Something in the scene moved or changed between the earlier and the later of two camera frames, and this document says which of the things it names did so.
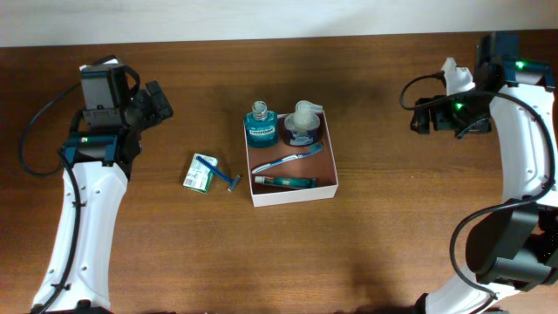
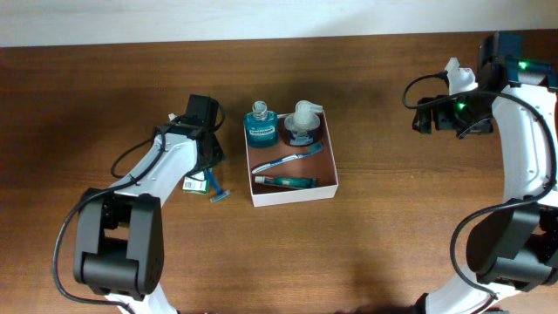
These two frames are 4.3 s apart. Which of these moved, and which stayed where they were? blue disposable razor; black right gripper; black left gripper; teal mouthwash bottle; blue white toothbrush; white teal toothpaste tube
Moved: blue disposable razor; black left gripper
Stayed: blue white toothbrush; black right gripper; teal mouthwash bottle; white teal toothpaste tube
